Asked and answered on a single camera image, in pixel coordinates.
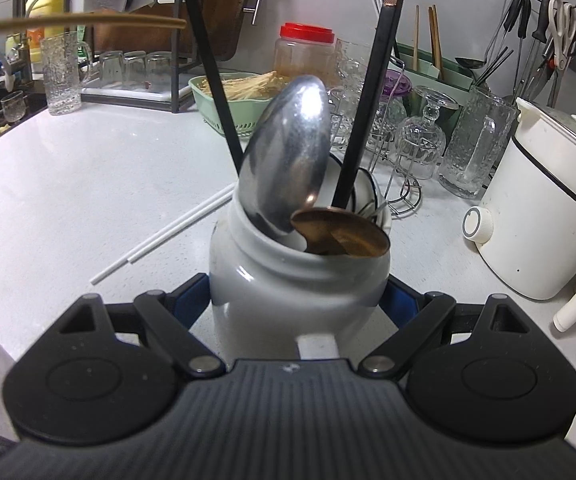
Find large textured glass mug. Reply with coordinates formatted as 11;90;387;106
438;85;517;200

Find white mug green label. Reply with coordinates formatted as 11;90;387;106
208;160;393;361

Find clear glass cup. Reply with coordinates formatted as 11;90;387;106
328;85;369;148

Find green plastic basket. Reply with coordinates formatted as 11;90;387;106
188;74;279;136

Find bunch of mixed chopsticks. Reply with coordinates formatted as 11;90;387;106
368;0;443;73

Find white drip tray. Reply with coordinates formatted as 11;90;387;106
82;82;193;106

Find white electric pot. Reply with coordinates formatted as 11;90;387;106
462;97;576;333

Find textured clear glass tumbler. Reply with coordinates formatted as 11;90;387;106
335;40;386;91

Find steel spoon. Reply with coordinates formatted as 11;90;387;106
237;75;331;236

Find wooden chopstick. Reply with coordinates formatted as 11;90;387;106
0;16;187;41

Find purple lid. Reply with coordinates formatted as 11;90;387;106
380;71;413;103

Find clear stemmed glass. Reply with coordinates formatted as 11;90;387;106
398;85;459;181

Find white ceramic spoon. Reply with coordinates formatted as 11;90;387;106
353;167;385;221
318;155;369;211

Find wire glass rack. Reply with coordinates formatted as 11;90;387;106
328;55;443;216

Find white handled scissors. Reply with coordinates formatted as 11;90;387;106
548;0;576;72

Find small clear glass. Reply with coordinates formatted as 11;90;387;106
123;51;149;88
95;51;126;91
145;51;173;88

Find bundle of dried strands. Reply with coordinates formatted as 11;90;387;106
198;71;293;101

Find white chopstick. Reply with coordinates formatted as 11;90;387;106
128;195;236;266
90;182;236;285

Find row of hanging kitchen tools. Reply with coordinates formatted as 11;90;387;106
482;0;576;103

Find black chopstick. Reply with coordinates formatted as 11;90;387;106
330;0;413;209
174;0;245;163

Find black dish rack frame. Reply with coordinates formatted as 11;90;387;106
65;0;209;113

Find wooden cutting board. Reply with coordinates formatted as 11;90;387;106
93;0;271;61

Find red lid plastic jar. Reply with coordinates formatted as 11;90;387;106
274;22;336;81

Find tall textured glass mug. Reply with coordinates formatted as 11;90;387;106
40;31;93;116

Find yellow detergent bottle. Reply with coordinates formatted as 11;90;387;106
24;0;69;61

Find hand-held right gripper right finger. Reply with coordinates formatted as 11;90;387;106
358;276;531;378

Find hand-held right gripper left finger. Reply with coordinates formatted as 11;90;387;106
58;272;226;377

